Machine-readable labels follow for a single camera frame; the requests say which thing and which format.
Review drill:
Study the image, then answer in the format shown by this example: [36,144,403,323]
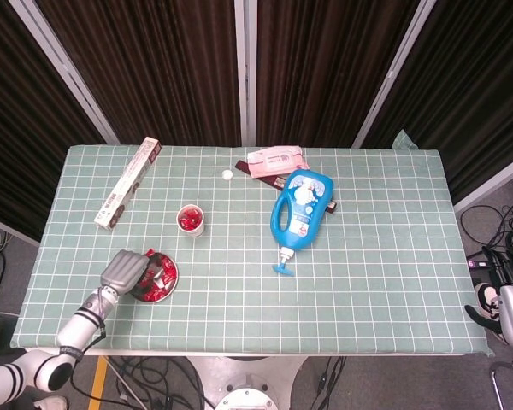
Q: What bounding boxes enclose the silver black robot left hand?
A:
[100,249,158,296]

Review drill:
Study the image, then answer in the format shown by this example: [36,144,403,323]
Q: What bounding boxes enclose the pink wet wipes pack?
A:
[245,144,310,179]

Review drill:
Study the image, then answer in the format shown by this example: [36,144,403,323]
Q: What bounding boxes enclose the black power adapter cluster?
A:
[485,245,513,286]

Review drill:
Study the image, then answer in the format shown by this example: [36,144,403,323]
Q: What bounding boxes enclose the long dark red box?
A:
[233,159,339,214]

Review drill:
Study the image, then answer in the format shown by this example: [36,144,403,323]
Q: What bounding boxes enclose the dark brown pleated curtain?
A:
[361,0,513,204]
[33,0,243,146]
[0,0,108,243]
[256,0,420,149]

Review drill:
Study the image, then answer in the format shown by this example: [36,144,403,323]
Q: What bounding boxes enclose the blue pump detergent bottle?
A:
[269,168,335,278]

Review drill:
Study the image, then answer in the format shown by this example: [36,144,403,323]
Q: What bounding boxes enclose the long white wrap box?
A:
[93,136,162,231]

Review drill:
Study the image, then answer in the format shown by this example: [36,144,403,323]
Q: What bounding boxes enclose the yellow floor tape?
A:
[88,356,110,410]

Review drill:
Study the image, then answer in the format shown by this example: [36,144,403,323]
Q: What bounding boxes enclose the white metal table frame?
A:
[29,346,474,359]

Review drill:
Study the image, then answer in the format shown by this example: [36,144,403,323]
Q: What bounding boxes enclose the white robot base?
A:
[187,354,309,410]

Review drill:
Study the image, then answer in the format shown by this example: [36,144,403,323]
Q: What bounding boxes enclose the white metal frame post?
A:
[233,0,258,146]
[351,0,437,149]
[8,0,121,146]

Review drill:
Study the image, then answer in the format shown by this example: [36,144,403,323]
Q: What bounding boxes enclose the white paper cup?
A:
[175,204,206,238]

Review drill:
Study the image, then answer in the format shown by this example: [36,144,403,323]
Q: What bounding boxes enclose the grey metal bar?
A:
[489,361,512,410]

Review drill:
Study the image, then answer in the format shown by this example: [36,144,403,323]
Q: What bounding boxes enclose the white shoe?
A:
[33,395,69,410]

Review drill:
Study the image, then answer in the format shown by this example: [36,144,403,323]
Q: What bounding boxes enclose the round silver metal plate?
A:
[130,251,180,304]

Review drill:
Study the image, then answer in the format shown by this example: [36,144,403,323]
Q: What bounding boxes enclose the green checked tablecloth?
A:
[10,130,495,358]

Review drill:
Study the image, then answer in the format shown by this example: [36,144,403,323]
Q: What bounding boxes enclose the white metal frame rail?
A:
[452,149,513,214]
[0,212,42,249]

